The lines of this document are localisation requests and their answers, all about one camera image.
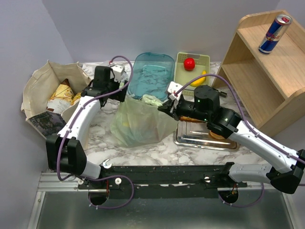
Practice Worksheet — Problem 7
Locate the purple cable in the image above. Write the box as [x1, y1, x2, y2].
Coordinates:
[57, 55, 133, 181]
[173, 73, 305, 187]

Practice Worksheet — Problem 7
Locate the red bull can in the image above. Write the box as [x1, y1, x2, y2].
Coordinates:
[258, 14, 293, 54]

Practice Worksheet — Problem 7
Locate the beige canvas tote bag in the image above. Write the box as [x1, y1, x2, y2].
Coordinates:
[21, 61, 91, 139]

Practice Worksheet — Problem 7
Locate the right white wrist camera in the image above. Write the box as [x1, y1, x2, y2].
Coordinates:
[166, 81, 183, 101]

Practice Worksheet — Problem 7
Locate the red apple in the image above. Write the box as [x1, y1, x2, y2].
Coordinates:
[183, 58, 195, 71]

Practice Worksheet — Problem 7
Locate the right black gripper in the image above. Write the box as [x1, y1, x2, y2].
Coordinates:
[158, 94, 210, 122]

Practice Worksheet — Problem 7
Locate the bread loaf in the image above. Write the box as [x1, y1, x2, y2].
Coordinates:
[180, 116, 204, 123]

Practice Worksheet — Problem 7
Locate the green plastic grocery bag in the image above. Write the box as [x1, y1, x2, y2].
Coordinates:
[110, 97, 178, 147]

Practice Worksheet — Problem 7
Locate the pale green plastic basket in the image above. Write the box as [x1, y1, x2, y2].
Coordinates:
[174, 52, 210, 85]

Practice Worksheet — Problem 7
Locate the teal transparent plastic container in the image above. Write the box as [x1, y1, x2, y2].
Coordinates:
[127, 52, 175, 101]

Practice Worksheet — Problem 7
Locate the glazed donut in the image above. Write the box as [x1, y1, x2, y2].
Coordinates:
[209, 131, 224, 140]

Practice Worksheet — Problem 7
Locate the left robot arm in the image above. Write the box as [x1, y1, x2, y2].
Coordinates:
[46, 64, 128, 188]

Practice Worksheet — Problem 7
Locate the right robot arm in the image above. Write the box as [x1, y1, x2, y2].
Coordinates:
[158, 82, 305, 194]

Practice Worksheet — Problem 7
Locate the wooden shelf unit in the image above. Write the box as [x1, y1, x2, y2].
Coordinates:
[213, 10, 305, 136]

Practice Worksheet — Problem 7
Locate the metal tray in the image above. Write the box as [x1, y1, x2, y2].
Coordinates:
[173, 121, 240, 151]

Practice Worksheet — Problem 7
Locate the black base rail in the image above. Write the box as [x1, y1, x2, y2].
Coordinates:
[78, 163, 247, 199]

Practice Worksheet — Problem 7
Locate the yellow banana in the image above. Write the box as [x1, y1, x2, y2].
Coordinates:
[190, 77, 206, 87]

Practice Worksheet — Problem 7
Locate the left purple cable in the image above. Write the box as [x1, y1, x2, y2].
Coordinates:
[57, 55, 133, 181]

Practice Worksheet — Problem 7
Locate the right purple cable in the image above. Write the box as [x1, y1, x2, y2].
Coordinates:
[173, 73, 305, 187]

